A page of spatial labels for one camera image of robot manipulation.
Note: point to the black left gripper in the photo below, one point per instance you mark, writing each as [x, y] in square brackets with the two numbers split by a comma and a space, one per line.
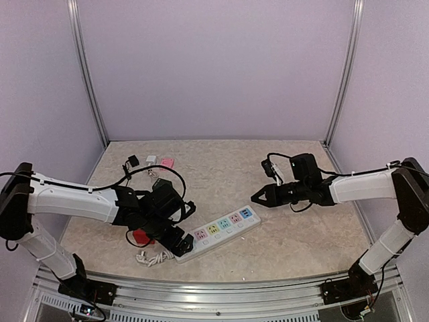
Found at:
[181, 249]

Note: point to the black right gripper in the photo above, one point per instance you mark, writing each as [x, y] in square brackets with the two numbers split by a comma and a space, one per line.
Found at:
[273, 197]

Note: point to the red cube socket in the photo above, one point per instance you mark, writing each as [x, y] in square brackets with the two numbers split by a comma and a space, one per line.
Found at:
[142, 239]

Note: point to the pink folding extension socket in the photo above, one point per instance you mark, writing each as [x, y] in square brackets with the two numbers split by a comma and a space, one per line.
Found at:
[167, 163]

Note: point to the white usb charger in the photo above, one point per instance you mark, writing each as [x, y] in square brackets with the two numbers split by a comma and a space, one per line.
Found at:
[151, 160]

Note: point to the white power strip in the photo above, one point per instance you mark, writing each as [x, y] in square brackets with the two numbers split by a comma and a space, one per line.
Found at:
[221, 231]

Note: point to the black power adapter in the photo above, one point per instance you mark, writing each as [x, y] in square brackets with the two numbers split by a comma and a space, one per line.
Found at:
[130, 163]

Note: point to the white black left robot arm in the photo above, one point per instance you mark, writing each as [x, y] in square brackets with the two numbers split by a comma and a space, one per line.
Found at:
[26, 193]

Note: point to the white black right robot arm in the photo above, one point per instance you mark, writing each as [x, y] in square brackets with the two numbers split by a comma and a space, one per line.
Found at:
[404, 181]

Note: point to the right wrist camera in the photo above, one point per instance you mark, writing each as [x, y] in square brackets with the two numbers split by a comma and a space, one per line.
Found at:
[272, 171]

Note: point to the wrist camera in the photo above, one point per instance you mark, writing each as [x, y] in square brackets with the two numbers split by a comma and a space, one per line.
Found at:
[272, 171]
[186, 210]

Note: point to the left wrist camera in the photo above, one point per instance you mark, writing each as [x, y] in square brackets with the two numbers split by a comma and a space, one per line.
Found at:
[186, 210]

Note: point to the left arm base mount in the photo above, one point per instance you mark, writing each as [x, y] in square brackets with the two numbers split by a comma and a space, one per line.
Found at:
[89, 290]

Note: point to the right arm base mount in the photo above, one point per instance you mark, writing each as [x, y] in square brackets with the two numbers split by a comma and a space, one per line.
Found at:
[335, 291]

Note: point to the aluminium front rail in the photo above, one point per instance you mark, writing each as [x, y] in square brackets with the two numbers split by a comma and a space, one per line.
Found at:
[139, 299]

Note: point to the right aluminium frame post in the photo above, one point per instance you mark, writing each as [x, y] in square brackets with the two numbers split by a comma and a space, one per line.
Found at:
[358, 7]

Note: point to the aluminium frame post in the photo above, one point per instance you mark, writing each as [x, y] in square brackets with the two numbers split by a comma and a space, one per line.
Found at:
[358, 7]
[73, 13]

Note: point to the left aluminium frame post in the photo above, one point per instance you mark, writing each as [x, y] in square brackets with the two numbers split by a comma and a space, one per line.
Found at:
[73, 13]

